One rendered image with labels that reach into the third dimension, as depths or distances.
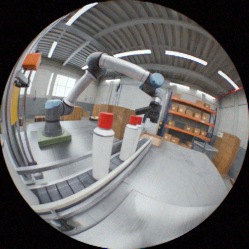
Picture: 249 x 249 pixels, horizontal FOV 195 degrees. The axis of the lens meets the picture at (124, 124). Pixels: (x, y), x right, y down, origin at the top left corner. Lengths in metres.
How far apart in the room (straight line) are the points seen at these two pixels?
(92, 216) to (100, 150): 0.20
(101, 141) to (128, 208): 0.19
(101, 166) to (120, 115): 0.38
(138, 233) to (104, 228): 0.07
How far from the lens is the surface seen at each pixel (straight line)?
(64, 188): 0.26
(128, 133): 0.28
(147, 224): 0.24
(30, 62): 0.21
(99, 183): 0.21
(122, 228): 0.22
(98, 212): 0.27
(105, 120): 0.15
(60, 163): 0.21
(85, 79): 0.58
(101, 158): 0.19
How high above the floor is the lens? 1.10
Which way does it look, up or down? 11 degrees down
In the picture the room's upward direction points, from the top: 12 degrees clockwise
